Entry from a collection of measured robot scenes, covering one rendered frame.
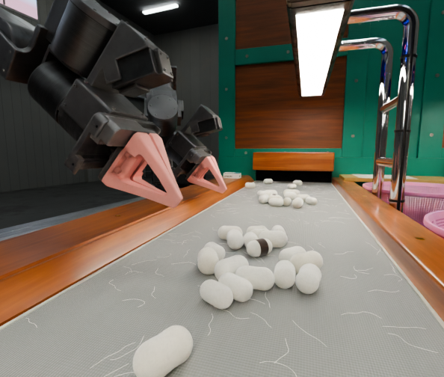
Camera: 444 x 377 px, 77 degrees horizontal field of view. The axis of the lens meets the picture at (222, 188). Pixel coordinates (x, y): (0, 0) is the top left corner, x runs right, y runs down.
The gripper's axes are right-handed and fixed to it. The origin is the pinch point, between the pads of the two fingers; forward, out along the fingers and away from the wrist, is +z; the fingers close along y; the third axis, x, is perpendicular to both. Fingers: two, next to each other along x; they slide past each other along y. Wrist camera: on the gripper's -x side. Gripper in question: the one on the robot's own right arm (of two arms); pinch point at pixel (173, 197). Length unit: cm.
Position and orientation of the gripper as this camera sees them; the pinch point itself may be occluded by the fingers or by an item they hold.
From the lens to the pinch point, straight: 29.7
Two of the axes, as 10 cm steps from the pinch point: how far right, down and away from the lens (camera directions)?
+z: 7.3, 6.7, -1.3
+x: -6.2, 7.3, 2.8
